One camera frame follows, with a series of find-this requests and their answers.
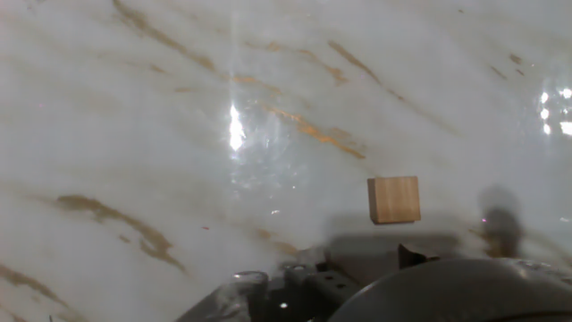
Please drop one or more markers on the marble pattern table sheet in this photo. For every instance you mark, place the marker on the marble pattern table sheet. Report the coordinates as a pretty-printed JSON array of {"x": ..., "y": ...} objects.
[{"x": 179, "y": 156}]

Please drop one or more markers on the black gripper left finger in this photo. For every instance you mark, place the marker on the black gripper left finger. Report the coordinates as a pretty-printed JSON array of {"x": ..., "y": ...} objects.
[{"x": 330, "y": 290}]

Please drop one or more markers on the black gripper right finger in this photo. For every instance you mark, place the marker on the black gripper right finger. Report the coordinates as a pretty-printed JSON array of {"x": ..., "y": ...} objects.
[{"x": 411, "y": 257}]

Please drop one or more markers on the crinkled clear plastic wrap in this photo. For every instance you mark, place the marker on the crinkled clear plastic wrap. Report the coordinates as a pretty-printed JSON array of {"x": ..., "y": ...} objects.
[{"x": 237, "y": 299}]

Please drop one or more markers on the small wooden cube block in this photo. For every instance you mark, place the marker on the small wooden cube block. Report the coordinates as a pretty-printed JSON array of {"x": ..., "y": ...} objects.
[{"x": 395, "y": 200}]

